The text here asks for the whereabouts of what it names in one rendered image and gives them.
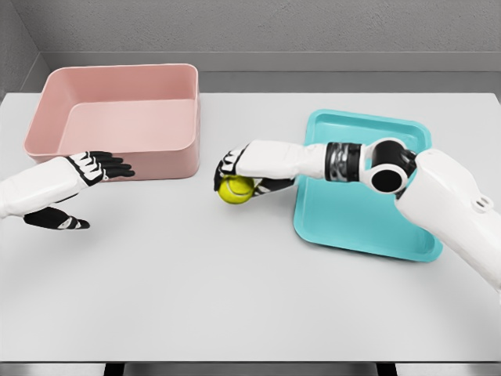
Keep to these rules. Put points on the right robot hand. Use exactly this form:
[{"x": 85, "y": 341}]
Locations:
[{"x": 258, "y": 156}]

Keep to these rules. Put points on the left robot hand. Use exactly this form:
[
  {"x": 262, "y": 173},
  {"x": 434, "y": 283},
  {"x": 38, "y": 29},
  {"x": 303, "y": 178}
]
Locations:
[{"x": 62, "y": 172}]

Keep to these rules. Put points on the yellow tennis ball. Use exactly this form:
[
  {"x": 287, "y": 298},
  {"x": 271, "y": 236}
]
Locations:
[{"x": 235, "y": 190}]

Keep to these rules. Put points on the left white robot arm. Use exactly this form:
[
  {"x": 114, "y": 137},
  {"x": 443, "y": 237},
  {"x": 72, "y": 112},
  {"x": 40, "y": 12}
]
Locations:
[{"x": 15, "y": 189}]

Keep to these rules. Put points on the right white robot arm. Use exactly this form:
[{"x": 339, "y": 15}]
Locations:
[{"x": 438, "y": 184}]

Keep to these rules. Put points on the pink basket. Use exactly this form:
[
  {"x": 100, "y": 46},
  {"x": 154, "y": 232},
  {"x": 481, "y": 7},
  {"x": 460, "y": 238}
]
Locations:
[{"x": 129, "y": 125}]

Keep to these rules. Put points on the blue tray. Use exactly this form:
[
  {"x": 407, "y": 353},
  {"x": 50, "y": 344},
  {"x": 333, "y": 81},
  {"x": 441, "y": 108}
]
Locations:
[{"x": 360, "y": 219}]

